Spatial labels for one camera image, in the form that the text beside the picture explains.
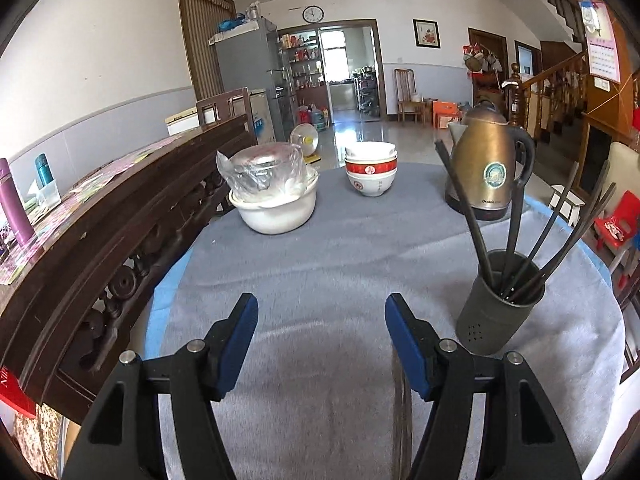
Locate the blue plastic bag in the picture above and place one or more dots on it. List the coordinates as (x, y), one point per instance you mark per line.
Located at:
(231, 25)

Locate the small white stool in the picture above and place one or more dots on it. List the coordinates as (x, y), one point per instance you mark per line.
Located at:
(565, 197)

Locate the clear plastic cup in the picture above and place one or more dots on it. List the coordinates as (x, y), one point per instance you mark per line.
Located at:
(46, 196)

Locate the framed wall picture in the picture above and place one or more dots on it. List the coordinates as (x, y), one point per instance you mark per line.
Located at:
(426, 34)

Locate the brown striped door curtain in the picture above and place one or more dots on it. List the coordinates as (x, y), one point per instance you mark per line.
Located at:
(205, 40)

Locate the wooden stair railing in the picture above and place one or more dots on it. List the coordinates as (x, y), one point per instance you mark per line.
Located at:
(550, 85)

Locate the round wall clock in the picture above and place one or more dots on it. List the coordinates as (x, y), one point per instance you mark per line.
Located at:
(313, 14)

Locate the hanging baskets and bags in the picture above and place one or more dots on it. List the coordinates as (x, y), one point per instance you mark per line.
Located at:
(480, 59)

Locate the brown wooden door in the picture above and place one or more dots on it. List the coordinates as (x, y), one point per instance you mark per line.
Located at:
(495, 40)

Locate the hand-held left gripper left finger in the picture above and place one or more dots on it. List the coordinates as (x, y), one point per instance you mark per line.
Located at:
(237, 345)

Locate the small white fan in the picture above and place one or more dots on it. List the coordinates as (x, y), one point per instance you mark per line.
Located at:
(304, 141)

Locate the red banded white bowl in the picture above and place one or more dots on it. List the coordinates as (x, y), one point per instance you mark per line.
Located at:
(370, 182)

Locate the carved wooden sideboard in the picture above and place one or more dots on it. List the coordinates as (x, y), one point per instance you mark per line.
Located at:
(100, 245)

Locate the bundle of dark chopsticks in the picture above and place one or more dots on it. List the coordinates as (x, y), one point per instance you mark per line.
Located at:
(464, 210)

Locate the light wooden chair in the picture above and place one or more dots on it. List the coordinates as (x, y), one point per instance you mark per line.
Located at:
(405, 82)

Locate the gold patterned cloth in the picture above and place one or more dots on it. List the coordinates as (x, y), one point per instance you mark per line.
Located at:
(37, 445)

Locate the large water jug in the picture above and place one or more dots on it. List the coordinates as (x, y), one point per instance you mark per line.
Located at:
(316, 117)

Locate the purple thermos bottle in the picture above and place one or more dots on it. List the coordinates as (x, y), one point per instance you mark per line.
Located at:
(15, 205)

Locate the white chest freezer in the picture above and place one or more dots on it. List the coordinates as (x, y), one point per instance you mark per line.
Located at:
(182, 121)

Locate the teal thermos bottle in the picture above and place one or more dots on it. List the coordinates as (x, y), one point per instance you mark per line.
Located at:
(43, 170)

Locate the metal kitchen rack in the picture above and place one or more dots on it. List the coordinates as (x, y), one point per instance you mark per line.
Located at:
(366, 92)

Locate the dark wooden chair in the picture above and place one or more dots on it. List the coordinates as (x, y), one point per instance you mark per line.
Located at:
(222, 105)

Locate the bronze electric kettle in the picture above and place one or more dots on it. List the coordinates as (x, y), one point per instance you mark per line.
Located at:
(482, 160)

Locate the pink wall calendar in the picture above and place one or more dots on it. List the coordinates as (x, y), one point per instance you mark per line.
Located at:
(602, 50)

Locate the dark metal chopstick holder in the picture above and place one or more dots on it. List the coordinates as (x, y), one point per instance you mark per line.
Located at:
(487, 320)

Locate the red gift box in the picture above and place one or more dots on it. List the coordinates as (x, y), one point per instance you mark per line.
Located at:
(15, 392)

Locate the white enamel basin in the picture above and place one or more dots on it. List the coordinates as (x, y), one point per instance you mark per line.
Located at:
(275, 212)

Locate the printed plastic mat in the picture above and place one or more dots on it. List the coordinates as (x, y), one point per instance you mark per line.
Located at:
(100, 180)

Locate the shelf with bottles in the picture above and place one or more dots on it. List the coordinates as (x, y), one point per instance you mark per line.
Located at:
(300, 65)

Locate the blue table cover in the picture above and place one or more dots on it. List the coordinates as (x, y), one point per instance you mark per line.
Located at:
(165, 290)

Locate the grey tablecloth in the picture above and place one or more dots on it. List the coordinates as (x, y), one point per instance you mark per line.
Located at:
(320, 270)

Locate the white ceramic bowl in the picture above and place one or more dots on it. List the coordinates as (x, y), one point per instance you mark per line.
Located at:
(371, 159)
(370, 149)

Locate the grey refrigerator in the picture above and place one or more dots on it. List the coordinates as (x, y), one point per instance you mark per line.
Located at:
(245, 65)

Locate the orange box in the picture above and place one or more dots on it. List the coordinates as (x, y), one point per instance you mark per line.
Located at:
(445, 114)

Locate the red plastic chair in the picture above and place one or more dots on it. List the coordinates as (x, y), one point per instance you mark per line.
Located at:
(620, 220)

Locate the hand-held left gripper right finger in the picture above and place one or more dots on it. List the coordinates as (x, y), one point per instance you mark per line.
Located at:
(405, 350)

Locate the white appliance with blue print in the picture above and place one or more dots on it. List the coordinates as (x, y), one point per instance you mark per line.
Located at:
(262, 120)

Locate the cream chair back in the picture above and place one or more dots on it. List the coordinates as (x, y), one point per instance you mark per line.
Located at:
(625, 165)

